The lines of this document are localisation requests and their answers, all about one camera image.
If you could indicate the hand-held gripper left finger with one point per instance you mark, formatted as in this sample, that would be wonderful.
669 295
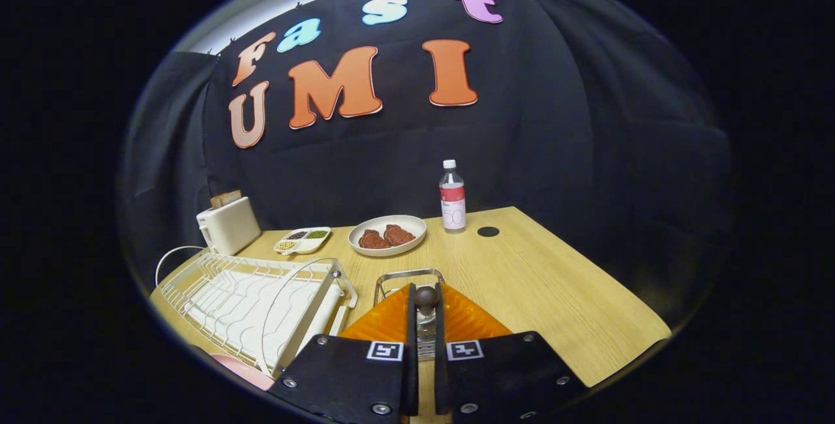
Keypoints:
352 378

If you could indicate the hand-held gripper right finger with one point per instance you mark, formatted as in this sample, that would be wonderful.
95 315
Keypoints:
502 378

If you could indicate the pink plate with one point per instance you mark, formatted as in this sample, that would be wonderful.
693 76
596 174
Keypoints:
244 370

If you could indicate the white divided dish with beans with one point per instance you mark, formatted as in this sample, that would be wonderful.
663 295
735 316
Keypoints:
306 244

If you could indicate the white oval plate with meat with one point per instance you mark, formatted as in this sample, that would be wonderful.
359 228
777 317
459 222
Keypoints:
411 225

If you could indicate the red-brown meat piece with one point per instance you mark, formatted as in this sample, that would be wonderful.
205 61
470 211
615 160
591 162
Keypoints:
373 239
399 235

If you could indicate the clear bottle with red label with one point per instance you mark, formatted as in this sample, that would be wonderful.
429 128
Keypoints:
453 205

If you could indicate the white toaster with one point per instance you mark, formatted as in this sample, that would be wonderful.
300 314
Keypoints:
229 227

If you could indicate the brown toast slice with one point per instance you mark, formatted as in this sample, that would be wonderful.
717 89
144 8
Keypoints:
218 201
233 197

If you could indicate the black backdrop cloth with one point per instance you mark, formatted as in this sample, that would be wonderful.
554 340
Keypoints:
522 137

